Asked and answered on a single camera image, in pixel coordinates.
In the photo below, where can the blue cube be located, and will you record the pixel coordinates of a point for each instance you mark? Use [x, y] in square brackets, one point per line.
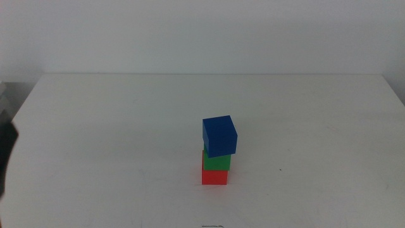
[220, 136]

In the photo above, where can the red cube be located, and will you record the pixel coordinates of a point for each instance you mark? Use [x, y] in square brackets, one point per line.
[214, 178]

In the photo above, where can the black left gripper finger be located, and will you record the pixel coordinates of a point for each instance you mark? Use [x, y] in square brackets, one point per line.
[7, 145]

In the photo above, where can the green cube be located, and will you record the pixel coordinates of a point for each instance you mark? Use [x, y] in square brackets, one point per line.
[218, 163]

